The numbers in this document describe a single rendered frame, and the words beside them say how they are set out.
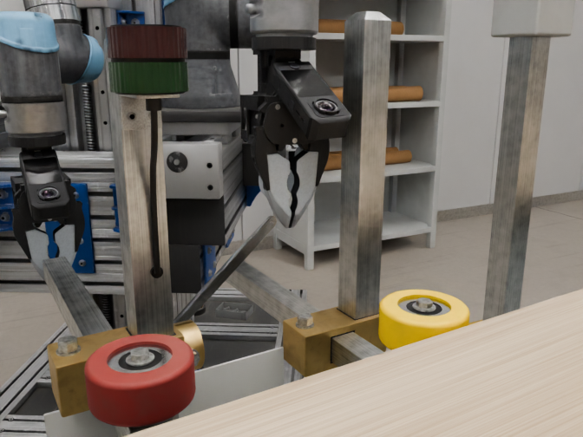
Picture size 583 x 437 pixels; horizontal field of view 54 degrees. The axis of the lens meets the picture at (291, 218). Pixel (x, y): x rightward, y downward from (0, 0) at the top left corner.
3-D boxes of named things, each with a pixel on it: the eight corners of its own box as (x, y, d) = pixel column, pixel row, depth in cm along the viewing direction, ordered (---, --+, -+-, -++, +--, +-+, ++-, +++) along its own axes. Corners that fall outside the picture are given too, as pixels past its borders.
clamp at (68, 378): (52, 391, 54) (46, 343, 53) (187, 355, 61) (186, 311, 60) (62, 422, 50) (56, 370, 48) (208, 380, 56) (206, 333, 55)
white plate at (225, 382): (54, 500, 57) (42, 412, 54) (281, 419, 70) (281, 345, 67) (55, 504, 57) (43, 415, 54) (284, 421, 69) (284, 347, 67)
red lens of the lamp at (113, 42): (99, 58, 46) (96, 29, 45) (172, 58, 49) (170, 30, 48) (119, 57, 41) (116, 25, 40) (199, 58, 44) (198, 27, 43)
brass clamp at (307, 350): (279, 356, 68) (279, 317, 67) (370, 330, 75) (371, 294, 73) (307, 381, 63) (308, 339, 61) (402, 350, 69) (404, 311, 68)
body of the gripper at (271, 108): (296, 141, 72) (297, 41, 69) (328, 149, 65) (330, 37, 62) (238, 144, 69) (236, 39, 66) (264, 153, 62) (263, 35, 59)
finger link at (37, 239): (50, 275, 85) (43, 215, 83) (57, 289, 80) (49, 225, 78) (28, 279, 84) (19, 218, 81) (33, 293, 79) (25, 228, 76)
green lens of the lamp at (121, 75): (101, 90, 46) (100, 61, 46) (173, 88, 49) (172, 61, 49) (121, 94, 41) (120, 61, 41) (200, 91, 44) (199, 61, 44)
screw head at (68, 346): (54, 348, 52) (52, 336, 52) (78, 343, 53) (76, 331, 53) (58, 359, 50) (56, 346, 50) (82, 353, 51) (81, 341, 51)
